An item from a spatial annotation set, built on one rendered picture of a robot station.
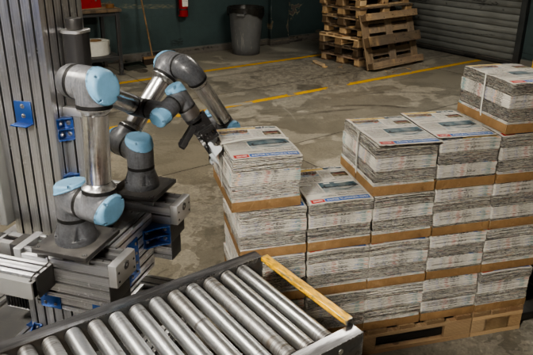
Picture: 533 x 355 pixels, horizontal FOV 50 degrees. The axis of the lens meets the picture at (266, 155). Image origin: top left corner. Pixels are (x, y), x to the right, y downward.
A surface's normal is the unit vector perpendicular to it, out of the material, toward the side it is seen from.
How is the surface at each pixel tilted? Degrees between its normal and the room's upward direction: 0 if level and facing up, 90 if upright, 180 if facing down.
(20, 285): 90
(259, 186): 90
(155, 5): 90
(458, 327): 90
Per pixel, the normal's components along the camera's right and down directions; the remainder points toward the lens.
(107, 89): 0.87, 0.07
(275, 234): 0.25, 0.36
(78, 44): 0.47, 0.33
